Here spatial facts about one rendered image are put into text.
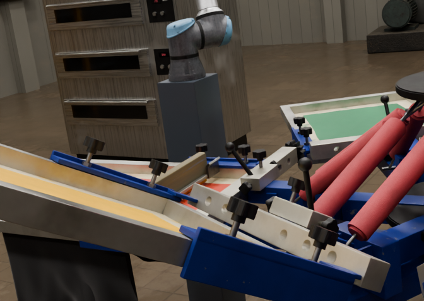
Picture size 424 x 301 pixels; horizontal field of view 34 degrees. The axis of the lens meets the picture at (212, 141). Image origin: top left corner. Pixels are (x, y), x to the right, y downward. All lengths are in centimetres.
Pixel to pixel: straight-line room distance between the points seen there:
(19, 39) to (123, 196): 973
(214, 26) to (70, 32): 336
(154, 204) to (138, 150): 436
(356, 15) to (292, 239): 1086
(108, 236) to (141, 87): 482
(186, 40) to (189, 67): 11
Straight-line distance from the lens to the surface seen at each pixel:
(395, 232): 160
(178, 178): 208
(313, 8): 1234
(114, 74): 577
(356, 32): 1210
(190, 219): 142
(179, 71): 275
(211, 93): 279
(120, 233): 86
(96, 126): 609
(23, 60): 1117
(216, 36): 279
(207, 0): 282
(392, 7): 1048
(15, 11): 1113
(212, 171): 223
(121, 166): 249
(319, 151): 223
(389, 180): 145
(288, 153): 216
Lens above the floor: 165
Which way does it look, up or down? 15 degrees down
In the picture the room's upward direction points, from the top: 7 degrees counter-clockwise
